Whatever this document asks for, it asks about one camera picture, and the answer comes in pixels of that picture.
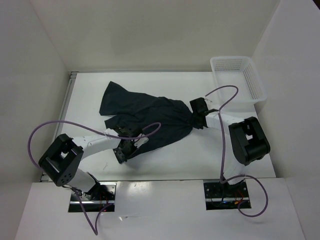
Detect dark navy shorts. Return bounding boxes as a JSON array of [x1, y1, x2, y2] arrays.
[[99, 81, 196, 160]]

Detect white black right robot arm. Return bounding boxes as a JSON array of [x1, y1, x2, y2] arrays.
[[190, 97, 271, 197]]

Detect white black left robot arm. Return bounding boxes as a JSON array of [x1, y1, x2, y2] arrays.
[[38, 126, 149, 200]]

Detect white perforated plastic basket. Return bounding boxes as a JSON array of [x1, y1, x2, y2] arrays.
[[210, 56, 267, 105]]

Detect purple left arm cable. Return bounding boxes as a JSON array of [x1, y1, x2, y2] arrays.
[[27, 120, 162, 236]]

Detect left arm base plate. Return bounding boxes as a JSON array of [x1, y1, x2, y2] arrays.
[[77, 181, 117, 213]]

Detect aluminium table edge rail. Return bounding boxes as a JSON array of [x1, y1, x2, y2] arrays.
[[39, 71, 78, 183]]

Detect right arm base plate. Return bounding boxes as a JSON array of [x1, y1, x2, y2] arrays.
[[203, 180, 251, 211]]

